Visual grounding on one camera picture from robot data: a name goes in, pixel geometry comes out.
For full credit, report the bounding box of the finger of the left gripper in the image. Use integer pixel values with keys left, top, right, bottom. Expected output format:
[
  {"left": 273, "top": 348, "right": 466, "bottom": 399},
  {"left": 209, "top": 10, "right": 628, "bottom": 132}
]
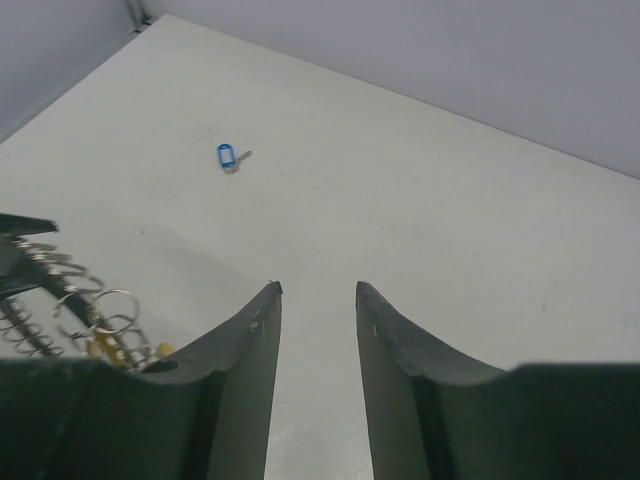
[
  {"left": 0, "top": 213, "right": 58, "bottom": 235},
  {"left": 1, "top": 244, "right": 43, "bottom": 300}
]

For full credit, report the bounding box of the blue tagged key on table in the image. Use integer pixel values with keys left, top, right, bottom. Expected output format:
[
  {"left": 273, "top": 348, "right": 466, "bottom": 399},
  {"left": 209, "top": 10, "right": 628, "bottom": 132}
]
[{"left": 217, "top": 143, "right": 252, "bottom": 174}]

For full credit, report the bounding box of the large metal keyring with rings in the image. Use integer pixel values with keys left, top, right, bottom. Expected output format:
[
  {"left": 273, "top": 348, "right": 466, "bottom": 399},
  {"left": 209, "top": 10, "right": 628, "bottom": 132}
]
[{"left": 1, "top": 235, "right": 150, "bottom": 358}]

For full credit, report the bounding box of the left aluminium frame post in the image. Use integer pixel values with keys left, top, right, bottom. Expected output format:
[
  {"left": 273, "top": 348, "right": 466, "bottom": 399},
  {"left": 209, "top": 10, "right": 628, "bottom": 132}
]
[{"left": 124, "top": 0, "right": 151, "bottom": 25}]

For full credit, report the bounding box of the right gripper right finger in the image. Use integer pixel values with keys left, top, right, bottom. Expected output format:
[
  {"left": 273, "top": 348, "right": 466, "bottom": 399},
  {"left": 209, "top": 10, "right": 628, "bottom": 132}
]
[{"left": 356, "top": 282, "right": 639, "bottom": 479}]

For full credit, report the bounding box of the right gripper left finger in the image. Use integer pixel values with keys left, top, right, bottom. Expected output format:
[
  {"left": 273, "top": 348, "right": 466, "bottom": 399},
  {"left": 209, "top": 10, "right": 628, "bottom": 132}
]
[{"left": 1, "top": 281, "right": 282, "bottom": 479}]

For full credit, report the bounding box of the yellow key tag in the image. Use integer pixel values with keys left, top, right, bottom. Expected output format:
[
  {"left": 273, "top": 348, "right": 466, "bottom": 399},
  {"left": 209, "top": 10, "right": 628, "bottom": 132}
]
[{"left": 86, "top": 333, "right": 176, "bottom": 371}]

